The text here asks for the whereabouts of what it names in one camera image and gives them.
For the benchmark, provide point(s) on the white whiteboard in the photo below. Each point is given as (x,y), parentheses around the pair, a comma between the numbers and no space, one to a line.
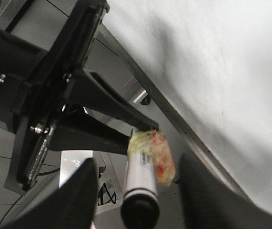
(212,59)

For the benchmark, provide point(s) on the white black whiteboard marker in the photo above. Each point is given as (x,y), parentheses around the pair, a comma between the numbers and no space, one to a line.
(139,208)

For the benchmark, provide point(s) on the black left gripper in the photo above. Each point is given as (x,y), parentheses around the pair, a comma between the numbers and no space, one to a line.
(32,81)

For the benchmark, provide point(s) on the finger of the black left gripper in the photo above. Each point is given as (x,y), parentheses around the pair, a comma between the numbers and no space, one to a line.
(77,130)

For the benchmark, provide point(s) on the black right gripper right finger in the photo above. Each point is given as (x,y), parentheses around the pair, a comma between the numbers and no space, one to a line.
(208,204)

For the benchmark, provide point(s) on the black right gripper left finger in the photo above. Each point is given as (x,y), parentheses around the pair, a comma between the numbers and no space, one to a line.
(72,206)

